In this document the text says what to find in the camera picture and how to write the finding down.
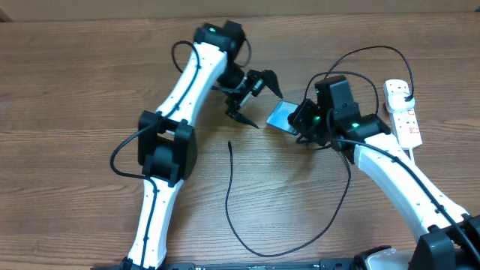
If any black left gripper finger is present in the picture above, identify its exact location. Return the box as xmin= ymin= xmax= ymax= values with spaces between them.
xmin=226 ymin=110 xmax=259 ymax=129
xmin=262 ymin=70 xmax=284 ymax=99

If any blue screen smartphone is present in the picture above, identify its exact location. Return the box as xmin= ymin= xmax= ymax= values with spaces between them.
xmin=266 ymin=100 xmax=299 ymax=136

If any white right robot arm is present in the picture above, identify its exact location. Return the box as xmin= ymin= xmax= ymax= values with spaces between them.
xmin=288 ymin=76 xmax=479 ymax=269

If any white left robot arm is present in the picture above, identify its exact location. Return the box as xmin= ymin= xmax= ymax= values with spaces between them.
xmin=117 ymin=21 xmax=283 ymax=269

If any white charger plug adapter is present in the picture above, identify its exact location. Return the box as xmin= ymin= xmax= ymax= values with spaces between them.
xmin=385 ymin=91 xmax=416 ymax=114

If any white power strip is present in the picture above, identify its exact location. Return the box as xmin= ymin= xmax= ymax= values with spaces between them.
xmin=383 ymin=79 xmax=422 ymax=150

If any black charger cable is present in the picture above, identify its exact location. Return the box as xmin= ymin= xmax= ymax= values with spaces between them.
xmin=224 ymin=45 xmax=416 ymax=259

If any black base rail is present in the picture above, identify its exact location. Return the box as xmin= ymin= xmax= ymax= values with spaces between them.
xmin=91 ymin=257 xmax=425 ymax=270

